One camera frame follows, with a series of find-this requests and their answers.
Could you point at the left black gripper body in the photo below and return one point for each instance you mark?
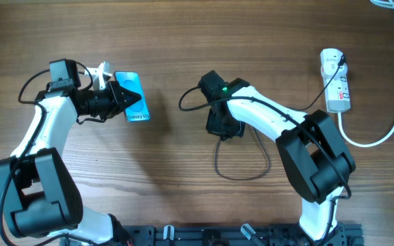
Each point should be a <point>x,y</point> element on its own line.
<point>111,103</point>

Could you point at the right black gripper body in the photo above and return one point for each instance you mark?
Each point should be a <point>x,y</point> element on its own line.
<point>224,126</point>

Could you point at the blue screen Galaxy smartphone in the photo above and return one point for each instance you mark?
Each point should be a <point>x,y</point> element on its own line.
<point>131,81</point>

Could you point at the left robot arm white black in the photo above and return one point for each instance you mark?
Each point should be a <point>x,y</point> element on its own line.
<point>38,197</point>

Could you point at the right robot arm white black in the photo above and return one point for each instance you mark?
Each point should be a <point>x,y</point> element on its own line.
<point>316,160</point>

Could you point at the white power strip socket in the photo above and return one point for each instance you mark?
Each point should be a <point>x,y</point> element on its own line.
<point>334,73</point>

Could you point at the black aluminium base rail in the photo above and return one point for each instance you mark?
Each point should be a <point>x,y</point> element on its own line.
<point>283,234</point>

